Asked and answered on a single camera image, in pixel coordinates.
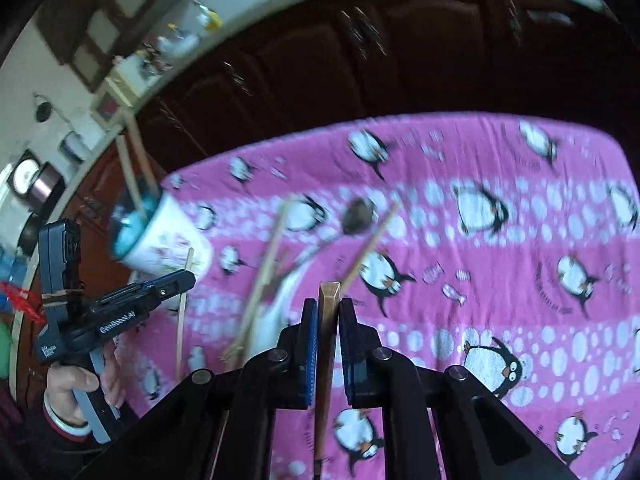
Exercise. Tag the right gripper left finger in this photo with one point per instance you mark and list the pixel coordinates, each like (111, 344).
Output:
(305, 353)

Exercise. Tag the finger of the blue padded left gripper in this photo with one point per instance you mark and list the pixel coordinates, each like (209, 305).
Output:
(159, 289)

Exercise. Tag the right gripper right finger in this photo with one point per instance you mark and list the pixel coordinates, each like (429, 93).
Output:
(354, 360)

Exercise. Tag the white ceramic spoon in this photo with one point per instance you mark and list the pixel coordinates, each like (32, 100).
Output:
(275, 314)

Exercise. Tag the brown wooden chopstick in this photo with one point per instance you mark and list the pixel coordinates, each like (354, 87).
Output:
(139, 151)
(329, 302)

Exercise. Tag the light bamboo chopstick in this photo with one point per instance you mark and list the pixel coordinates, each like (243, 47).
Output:
(180, 323)
(129, 175)

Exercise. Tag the metal spoon wooden handle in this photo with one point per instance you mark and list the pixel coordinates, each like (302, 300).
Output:
(358, 217)

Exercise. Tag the brown lower kitchen cabinets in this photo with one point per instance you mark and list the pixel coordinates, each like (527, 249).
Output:
(325, 60)

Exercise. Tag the person left hand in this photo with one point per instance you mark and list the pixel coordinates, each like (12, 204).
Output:
(63, 379)

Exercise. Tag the white teal utensil holder cup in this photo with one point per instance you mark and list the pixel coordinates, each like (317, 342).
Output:
(156, 237)

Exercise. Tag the light bamboo chopstick in cup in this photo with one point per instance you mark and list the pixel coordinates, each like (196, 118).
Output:
(129, 175)

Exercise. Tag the pink penguin table cloth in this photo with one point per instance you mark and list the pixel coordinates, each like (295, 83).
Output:
(514, 253)

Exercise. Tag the brown wooden chopstick in cup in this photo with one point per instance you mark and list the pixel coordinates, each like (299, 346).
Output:
(139, 151)

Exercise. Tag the cream microwave oven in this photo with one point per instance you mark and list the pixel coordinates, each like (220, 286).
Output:
(119, 90)

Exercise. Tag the upper wall cabinet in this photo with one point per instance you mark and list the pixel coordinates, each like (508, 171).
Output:
(87, 34)

